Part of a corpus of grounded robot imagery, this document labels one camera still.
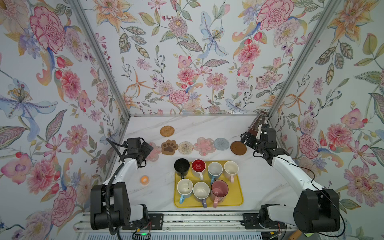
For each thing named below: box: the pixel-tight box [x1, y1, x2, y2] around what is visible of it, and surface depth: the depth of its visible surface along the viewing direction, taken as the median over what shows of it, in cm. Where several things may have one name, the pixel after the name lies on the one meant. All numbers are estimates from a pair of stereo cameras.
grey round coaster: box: [214, 137, 230, 151], surface depth 106 cm
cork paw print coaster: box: [161, 139, 179, 155], surface depth 105 cm
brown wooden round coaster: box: [230, 141, 247, 156], surface depth 103 cm
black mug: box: [174, 158, 190, 180], surface depth 87 cm
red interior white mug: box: [191, 158, 207, 181], surface depth 88 cm
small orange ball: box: [140, 175, 150, 186], surface depth 90 cm
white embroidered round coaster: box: [178, 141, 194, 156], surface depth 103 cm
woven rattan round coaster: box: [160, 125, 175, 137], surface depth 113 cm
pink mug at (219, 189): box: [210, 179, 229, 208], surface depth 77 cm
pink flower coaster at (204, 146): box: [193, 137, 216, 156], surface depth 106 cm
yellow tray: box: [174, 162, 244, 209], surface depth 81 cm
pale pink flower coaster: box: [146, 142, 162, 162], surface depth 101 cm
